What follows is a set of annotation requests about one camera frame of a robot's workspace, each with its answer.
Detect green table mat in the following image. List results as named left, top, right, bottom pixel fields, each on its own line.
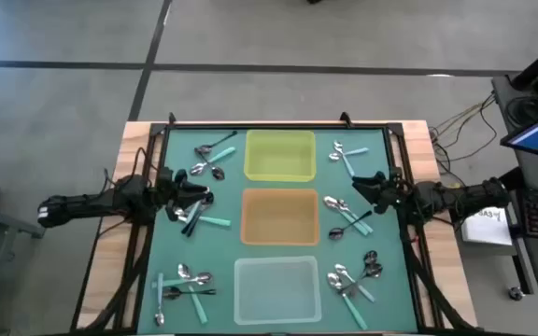
left=136, top=127, right=420, bottom=335

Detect coiled black cable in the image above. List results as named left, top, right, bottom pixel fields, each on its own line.
left=503, top=94, right=538, bottom=123

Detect yellow cable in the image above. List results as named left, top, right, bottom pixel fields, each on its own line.
left=430, top=92, right=497, bottom=141

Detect yellow plastic bin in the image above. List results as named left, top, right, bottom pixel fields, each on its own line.
left=243, top=129, right=318, bottom=183

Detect white paper sheet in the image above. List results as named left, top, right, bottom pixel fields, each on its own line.
left=460, top=204, right=516, bottom=247

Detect white handled spoons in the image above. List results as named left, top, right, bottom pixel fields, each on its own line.
left=333, top=263, right=376, bottom=303

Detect grey-blue handled silver spoon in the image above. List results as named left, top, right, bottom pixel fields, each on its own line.
left=153, top=272, right=165, bottom=328
left=322, top=195, right=370, bottom=237
left=328, top=147, right=371, bottom=162
left=185, top=193, right=214, bottom=226
left=333, top=140, right=356, bottom=178

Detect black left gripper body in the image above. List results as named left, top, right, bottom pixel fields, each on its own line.
left=155, top=165, right=191, bottom=222

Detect orange plastic bin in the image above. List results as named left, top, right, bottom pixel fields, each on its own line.
left=240, top=188, right=320, bottom=247

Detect grey equipment cart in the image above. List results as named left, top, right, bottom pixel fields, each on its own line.
left=490, top=72, right=538, bottom=303

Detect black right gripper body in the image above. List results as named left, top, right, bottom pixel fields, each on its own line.
left=374, top=166, right=415, bottom=216

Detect clear plastic bin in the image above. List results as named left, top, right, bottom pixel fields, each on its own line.
left=233, top=255, right=323, bottom=327

